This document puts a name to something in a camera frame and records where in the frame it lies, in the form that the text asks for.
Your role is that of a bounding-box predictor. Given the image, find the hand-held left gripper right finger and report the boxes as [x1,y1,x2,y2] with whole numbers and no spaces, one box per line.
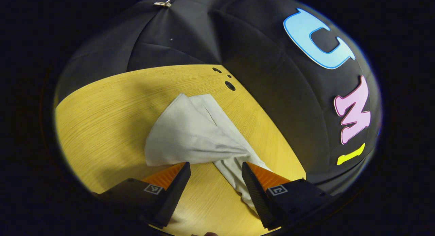
[241,161,336,231]

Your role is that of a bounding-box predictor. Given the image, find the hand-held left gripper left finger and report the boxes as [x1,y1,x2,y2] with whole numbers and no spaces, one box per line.
[93,162,192,229]

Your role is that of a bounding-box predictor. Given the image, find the white jeans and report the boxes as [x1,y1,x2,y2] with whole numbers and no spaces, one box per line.
[144,93,273,213]

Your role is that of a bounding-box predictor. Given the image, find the black backdrop cloth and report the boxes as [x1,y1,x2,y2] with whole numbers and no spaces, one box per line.
[55,0,383,196]

